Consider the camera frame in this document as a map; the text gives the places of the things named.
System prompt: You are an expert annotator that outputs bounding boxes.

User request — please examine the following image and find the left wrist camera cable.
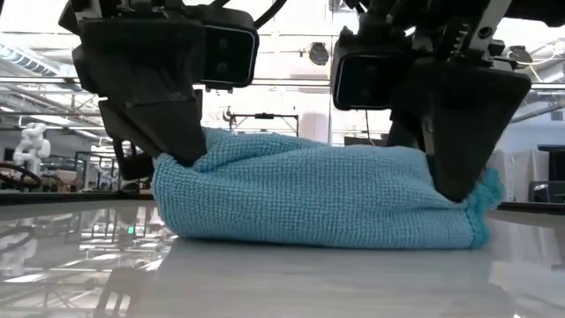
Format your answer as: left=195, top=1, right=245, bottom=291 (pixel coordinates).
left=252, top=0, right=289, bottom=30

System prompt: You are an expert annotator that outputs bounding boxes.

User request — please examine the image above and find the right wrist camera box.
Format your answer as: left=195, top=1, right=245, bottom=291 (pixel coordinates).
left=329, top=25, right=416, bottom=112

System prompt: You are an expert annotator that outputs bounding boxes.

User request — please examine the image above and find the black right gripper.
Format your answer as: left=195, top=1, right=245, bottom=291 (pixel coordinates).
left=352, top=0, right=534, bottom=204

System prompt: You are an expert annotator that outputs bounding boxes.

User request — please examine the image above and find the ceiling reel with yellow cable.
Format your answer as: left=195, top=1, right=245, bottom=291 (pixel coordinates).
left=506, top=44, right=535, bottom=68

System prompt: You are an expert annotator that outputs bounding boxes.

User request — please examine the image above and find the black frame rack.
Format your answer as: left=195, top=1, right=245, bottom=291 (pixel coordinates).
left=73, top=150, right=117, bottom=193

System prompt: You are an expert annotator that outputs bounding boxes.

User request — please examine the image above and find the black metal stand frame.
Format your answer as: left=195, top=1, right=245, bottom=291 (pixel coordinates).
left=228, top=111, right=301, bottom=139

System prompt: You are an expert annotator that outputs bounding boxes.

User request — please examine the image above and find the long metal ceiling rail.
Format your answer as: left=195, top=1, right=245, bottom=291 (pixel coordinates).
left=0, top=75, right=565, bottom=95

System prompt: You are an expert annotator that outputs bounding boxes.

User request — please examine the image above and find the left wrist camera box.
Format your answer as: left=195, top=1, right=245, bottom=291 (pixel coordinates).
left=199, top=4, right=260, bottom=93

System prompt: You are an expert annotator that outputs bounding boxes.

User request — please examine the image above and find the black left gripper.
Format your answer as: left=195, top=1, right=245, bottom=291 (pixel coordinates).
left=56, top=0, right=213, bottom=168

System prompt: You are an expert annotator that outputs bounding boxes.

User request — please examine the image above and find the blue microfibre towel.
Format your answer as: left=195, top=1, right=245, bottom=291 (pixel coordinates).
left=151, top=126, right=505, bottom=251

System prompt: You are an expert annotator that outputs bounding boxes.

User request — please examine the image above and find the silver ventilation duct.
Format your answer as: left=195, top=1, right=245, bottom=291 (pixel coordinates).
left=0, top=42, right=79, bottom=80
left=507, top=90, right=565, bottom=127

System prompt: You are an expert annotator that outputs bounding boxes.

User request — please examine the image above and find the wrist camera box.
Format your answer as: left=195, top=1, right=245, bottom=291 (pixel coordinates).
left=329, top=25, right=416, bottom=112
left=199, top=4, right=260, bottom=93

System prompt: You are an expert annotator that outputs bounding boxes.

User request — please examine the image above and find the white humanoid robot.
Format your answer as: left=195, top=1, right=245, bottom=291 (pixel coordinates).
left=11, top=122, right=52, bottom=178

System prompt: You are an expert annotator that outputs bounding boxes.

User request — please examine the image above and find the white draped cloth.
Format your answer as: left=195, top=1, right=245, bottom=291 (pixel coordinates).
left=485, top=148, right=552, bottom=203

